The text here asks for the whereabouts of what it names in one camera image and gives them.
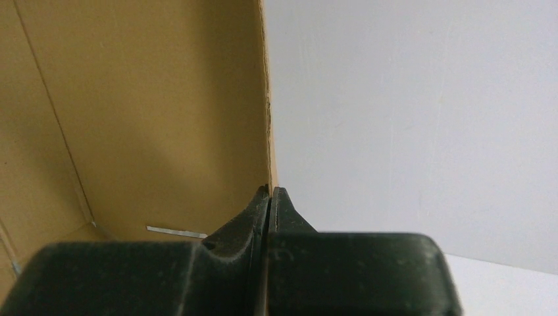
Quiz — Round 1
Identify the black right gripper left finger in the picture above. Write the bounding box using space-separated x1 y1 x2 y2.
1 186 269 315

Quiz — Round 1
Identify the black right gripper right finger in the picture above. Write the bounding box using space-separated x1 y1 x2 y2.
267 187 463 315

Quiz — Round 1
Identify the brown cardboard box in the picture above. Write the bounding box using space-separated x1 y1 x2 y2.
1 1 276 298

